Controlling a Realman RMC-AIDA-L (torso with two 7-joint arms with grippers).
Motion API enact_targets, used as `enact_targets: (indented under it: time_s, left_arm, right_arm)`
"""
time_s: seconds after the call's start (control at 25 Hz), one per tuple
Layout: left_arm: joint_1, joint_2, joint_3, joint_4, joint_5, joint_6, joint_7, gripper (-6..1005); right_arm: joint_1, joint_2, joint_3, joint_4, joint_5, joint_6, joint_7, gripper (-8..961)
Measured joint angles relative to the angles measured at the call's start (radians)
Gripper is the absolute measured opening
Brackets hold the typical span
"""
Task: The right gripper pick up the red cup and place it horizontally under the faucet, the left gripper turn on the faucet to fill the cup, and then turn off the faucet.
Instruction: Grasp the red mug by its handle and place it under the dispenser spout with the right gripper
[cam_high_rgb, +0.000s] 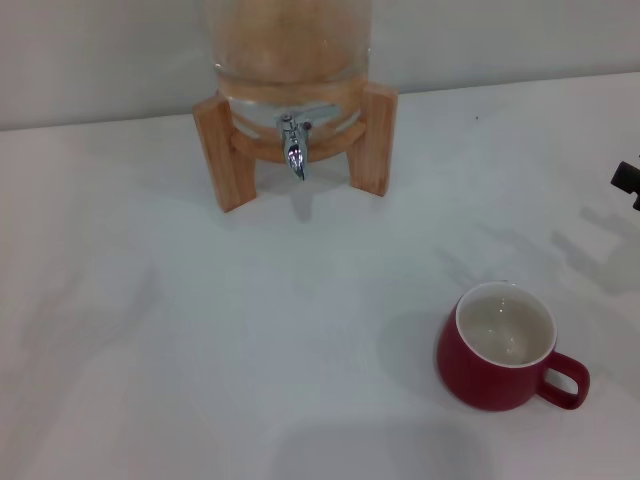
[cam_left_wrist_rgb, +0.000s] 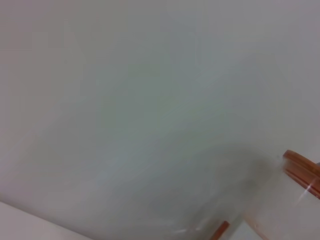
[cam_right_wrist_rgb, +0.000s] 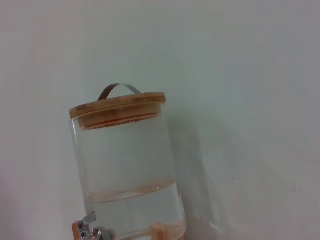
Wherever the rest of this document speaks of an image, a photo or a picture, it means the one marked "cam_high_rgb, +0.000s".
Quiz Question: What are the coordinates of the wooden dispenser stand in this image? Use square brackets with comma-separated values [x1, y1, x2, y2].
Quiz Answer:
[192, 79, 401, 214]

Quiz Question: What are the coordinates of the red ceramic cup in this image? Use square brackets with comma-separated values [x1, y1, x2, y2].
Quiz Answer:
[436, 280, 592, 413]

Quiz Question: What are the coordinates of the chrome faucet tap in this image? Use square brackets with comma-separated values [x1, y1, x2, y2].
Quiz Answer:
[276, 113, 316, 183]

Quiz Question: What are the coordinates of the glass water dispenser jar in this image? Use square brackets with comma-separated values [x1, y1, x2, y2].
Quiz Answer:
[207, 0, 374, 140]

